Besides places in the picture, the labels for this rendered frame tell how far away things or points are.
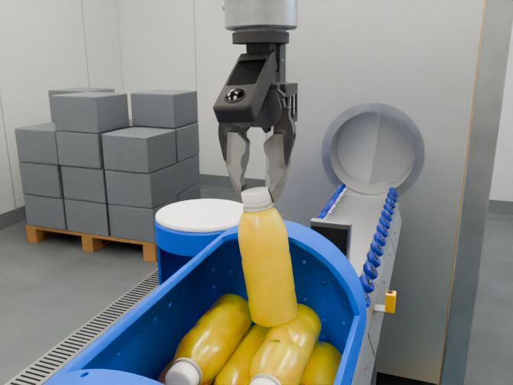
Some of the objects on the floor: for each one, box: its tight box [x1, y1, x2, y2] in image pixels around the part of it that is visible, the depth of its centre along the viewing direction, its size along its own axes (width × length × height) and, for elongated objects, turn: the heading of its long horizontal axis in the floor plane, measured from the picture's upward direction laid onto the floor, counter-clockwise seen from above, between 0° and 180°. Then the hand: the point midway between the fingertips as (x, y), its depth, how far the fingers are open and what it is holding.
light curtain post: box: [439, 0, 513, 385], centre depth 130 cm, size 6×6×170 cm
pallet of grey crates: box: [15, 88, 201, 262], centre depth 400 cm, size 120×80×119 cm
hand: (256, 192), depth 64 cm, fingers closed on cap, 4 cm apart
